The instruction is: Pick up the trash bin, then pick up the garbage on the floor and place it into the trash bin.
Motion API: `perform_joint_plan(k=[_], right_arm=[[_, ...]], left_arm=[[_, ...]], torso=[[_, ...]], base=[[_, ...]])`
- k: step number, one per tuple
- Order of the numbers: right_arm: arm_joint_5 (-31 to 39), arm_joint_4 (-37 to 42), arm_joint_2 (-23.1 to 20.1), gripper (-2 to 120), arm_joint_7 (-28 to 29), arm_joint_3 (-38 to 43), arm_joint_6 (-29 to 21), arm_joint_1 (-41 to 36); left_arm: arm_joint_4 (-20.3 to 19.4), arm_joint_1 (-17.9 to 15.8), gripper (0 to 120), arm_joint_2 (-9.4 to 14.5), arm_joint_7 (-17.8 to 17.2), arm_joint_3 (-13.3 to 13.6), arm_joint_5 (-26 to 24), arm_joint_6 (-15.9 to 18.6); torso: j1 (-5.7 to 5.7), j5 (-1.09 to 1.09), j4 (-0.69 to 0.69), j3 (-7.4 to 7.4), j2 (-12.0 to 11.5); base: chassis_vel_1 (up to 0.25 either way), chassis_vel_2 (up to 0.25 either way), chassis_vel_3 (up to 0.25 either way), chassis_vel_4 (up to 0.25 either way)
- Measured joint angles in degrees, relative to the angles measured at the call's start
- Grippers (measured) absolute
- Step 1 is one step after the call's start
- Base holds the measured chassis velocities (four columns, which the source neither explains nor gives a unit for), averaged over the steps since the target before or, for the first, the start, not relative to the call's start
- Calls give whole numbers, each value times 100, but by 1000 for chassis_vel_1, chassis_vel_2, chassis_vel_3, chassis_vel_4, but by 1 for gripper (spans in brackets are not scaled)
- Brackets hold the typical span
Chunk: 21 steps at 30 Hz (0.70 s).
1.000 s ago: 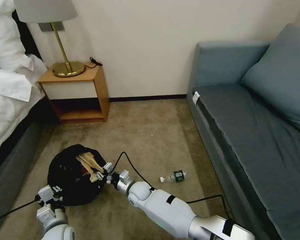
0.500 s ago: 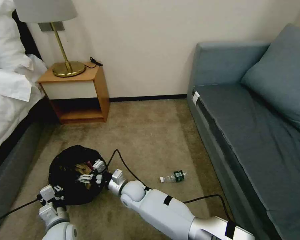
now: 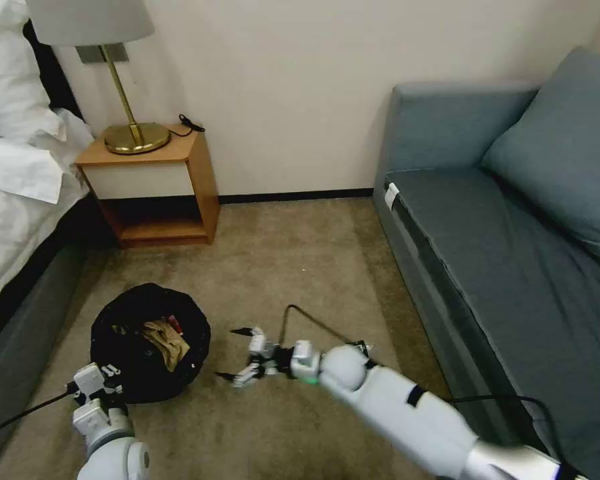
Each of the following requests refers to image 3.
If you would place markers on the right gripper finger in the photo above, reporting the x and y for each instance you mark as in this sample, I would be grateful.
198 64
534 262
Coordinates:
245 376
245 331

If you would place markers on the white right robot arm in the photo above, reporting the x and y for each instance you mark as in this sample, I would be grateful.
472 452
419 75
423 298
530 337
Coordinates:
395 400

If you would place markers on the black trash bin with bag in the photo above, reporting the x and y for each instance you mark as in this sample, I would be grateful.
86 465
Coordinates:
130 365

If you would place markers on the red wrapper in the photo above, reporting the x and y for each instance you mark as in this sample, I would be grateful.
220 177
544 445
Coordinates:
175 324

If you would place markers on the crumpled brown paper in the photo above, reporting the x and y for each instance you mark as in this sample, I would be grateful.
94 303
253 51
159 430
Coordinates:
169 345

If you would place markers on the grey bed base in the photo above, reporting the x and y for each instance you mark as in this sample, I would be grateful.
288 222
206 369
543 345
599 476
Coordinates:
25 325

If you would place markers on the black baseboard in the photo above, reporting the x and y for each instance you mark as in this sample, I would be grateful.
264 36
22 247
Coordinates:
295 195

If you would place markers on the wooden nightstand with white drawer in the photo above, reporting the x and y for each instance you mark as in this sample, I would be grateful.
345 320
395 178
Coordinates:
140 175

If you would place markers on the white sofa label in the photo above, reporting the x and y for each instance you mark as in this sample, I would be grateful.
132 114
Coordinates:
391 196

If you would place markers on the white duvet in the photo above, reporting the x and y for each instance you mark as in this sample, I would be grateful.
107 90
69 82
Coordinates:
15 210

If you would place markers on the brass lamp with grey shade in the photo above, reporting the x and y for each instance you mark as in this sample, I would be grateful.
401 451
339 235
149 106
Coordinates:
130 140

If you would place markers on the blue-grey sofa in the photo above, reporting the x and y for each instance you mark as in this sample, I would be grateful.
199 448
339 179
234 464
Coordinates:
505 280

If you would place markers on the black headboard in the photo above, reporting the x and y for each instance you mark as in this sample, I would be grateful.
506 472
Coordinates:
62 85

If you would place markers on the white pillow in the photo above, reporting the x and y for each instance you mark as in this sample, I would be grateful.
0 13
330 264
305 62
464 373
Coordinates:
7 75

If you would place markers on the blue-grey sofa cushion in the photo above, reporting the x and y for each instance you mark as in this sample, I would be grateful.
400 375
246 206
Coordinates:
565 165

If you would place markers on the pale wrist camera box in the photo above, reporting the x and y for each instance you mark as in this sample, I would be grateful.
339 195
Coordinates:
260 346

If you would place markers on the grey wall switch plate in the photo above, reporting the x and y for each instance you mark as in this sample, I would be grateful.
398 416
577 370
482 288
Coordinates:
87 54

